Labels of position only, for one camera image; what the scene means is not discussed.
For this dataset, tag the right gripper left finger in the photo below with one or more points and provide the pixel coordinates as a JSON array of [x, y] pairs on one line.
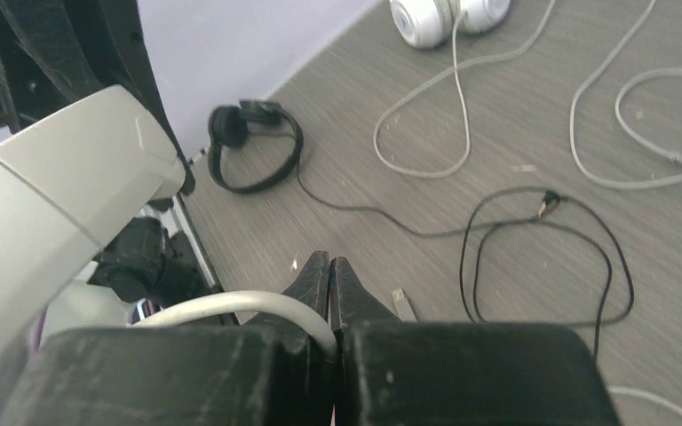
[[264, 372]]

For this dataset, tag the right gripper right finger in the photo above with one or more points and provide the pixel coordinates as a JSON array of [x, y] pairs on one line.
[[396, 372]]

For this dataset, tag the large white grey headphones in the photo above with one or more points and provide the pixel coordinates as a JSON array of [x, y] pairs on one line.
[[68, 185]]

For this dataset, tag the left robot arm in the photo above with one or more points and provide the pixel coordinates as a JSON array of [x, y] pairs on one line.
[[55, 53]]

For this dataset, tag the small white headphones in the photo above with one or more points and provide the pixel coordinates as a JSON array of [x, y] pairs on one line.
[[425, 24]]

